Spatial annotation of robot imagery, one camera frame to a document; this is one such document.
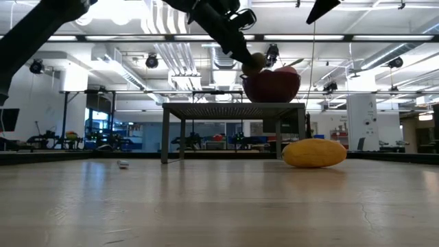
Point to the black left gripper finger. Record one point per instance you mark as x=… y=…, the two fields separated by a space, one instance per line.
x=223 y=34

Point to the white square pillar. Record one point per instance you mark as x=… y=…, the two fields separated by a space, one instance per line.
x=361 y=123

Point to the beige melon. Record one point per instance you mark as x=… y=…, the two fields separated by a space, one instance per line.
x=254 y=63

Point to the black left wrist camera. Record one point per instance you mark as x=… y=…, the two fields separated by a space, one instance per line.
x=241 y=19

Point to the purple metal colander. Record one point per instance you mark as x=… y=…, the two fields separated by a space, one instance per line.
x=271 y=87

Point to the grey perforated metal riser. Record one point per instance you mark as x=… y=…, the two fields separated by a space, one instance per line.
x=233 y=110

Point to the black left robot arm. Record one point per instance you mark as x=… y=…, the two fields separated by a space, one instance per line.
x=31 y=37

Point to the silver ceiling air duct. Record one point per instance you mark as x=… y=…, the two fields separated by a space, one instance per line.
x=223 y=58

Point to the pink peach green leaf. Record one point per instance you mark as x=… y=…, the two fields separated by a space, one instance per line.
x=284 y=69

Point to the long yellow melon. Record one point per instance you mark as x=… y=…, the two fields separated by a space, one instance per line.
x=313 y=153

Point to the black ceiling spotlight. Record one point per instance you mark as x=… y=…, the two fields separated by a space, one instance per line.
x=396 y=62
x=273 y=53
x=331 y=86
x=36 y=67
x=152 y=61

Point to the black robot workstation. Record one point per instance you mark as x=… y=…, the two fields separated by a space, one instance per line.
x=192 y=140

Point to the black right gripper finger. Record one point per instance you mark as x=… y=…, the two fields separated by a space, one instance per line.
x=322 y=7

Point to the dark flat monitor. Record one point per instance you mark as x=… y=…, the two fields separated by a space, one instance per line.
x=8 y=120

